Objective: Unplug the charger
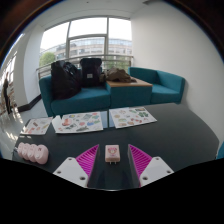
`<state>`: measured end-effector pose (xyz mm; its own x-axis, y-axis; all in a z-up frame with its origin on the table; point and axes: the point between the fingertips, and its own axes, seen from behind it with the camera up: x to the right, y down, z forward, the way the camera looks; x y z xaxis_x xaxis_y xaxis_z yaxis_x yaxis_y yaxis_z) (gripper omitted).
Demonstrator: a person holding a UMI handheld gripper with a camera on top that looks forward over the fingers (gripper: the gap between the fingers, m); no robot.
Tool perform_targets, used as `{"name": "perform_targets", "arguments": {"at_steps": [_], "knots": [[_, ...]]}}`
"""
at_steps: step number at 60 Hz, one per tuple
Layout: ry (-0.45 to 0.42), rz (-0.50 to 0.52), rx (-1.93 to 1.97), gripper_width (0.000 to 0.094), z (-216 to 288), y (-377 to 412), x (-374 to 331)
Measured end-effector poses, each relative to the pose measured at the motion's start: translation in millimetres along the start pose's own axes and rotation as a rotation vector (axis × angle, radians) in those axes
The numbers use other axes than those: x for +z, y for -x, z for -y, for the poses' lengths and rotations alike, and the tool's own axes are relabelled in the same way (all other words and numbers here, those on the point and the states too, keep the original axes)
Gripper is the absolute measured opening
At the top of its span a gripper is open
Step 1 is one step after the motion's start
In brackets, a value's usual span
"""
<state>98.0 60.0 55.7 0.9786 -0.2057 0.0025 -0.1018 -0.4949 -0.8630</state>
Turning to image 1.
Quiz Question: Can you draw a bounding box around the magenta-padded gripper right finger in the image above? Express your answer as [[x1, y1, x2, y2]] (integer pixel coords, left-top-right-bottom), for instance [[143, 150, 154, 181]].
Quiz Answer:
[[127, 144, 175, 188]]

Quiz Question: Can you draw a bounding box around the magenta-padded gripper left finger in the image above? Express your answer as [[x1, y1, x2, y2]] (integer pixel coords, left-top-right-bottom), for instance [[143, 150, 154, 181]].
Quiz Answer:
[[53, 144, 101, 188]]

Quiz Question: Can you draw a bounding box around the pink charger block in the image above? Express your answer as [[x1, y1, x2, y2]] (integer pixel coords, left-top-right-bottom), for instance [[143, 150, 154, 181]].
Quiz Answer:
[[104, 144, 121, 165]]

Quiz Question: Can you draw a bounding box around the pink power strip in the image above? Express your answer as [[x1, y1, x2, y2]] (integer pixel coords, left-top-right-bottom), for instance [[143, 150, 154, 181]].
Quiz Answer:
[[16, 142, 50, 165]]

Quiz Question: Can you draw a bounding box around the colourful sticker sheet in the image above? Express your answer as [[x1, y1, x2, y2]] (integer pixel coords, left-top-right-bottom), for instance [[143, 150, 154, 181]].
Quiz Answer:
[[109, 106, 158, 130], [51, 111, 104, 135], [20, 117, 54, 136]]

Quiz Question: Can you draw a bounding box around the teal sofa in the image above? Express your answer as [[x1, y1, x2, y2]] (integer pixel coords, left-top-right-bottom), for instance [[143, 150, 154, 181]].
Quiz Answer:
[[38, 66, 186, 118]]

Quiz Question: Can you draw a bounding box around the wooden side table top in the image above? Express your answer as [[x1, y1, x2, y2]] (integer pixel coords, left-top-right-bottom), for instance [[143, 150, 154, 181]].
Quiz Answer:
[[106, 78, 153, 89]]

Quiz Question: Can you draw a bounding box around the glossy black backpack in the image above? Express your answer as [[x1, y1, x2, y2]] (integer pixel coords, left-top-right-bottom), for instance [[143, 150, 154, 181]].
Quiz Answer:
[[50, 60, 82, 101]]

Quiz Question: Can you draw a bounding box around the black backpack with label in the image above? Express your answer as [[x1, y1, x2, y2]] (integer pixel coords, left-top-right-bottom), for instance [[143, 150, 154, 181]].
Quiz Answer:
[[79, 57, 103, 88]]

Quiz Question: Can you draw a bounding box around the brown jacket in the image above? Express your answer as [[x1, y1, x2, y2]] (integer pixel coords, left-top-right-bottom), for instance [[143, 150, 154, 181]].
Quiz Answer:
[[102, 66, 138, 84]]

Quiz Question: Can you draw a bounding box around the metal balcony railing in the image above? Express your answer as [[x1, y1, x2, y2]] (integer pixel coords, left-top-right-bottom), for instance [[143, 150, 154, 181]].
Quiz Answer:
[[36, 54, 134, 80]]

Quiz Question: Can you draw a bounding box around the large white-framed window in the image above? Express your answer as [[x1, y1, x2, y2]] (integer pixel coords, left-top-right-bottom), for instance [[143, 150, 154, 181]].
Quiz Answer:
[[39, 17, 133, 80]]

